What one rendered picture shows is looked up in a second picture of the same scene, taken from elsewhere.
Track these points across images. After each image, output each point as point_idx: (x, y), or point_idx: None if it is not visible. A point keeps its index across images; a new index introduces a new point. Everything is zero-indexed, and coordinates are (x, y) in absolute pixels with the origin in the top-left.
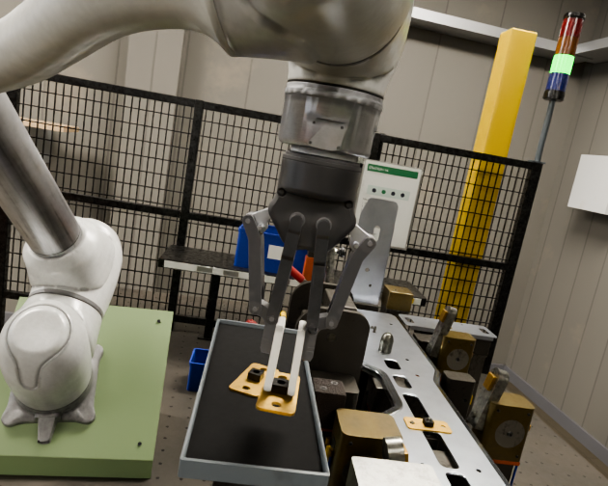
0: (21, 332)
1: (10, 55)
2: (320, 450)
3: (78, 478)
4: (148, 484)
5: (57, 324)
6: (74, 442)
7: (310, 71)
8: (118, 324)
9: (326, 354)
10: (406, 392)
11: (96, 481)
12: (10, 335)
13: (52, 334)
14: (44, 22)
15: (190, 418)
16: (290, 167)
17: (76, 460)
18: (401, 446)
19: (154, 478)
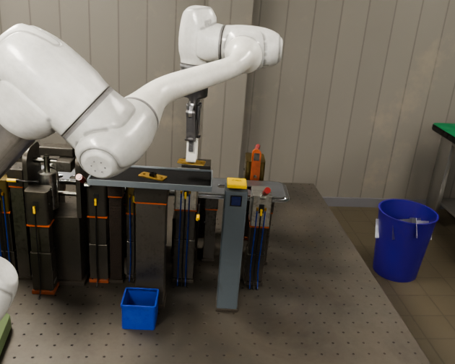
0: (3, 277)
1: (191, 92)
2: (199, 170)
3: (0, 360)
4: (17, 327)
5: (3, 260)
6: None
7: (208, 62)
8: None
9: (84, 172)
10: (68, 177)
11: (6, 351)
12: (1, 284)
13: (8, 266)
14: (222, 79)
15: (189, 185)
16: (202, 91)
17: None
18: None
19: (11, 324)
